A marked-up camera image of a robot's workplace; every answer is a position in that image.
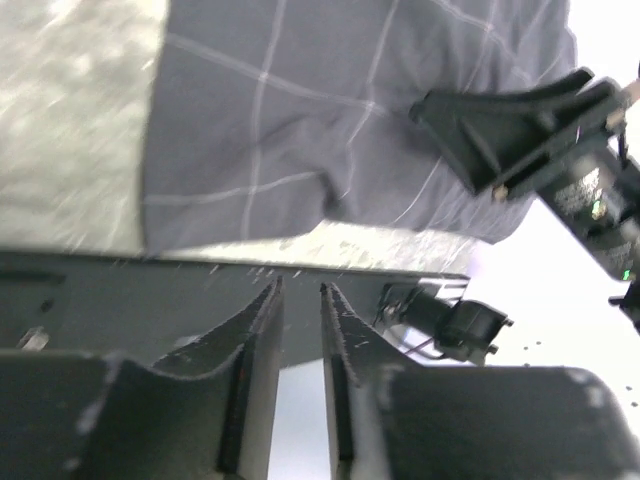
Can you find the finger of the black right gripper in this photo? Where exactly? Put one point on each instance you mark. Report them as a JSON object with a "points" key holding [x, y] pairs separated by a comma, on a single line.
{"points": [[499, 141]]}

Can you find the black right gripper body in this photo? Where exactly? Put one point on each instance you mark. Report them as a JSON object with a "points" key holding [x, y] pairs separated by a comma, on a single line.
{"points": [[591, 184]]}

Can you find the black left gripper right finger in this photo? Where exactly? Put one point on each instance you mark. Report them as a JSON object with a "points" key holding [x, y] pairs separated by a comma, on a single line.
{"points": [[390, 417]]}

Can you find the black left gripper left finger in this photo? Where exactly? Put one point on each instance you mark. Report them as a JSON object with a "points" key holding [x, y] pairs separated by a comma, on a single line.
{"points": [[203, 411]]}

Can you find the dark grey checked pillowcase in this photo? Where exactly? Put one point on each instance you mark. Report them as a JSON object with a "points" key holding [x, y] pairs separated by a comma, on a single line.
{"points": [[269, 117]]}

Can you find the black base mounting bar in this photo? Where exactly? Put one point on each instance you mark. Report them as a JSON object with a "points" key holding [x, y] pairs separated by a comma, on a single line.
{"points": [[150, 307]]}

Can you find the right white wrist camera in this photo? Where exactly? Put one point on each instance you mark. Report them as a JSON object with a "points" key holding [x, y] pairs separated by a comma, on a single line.
{"points": [[630, 94]]}

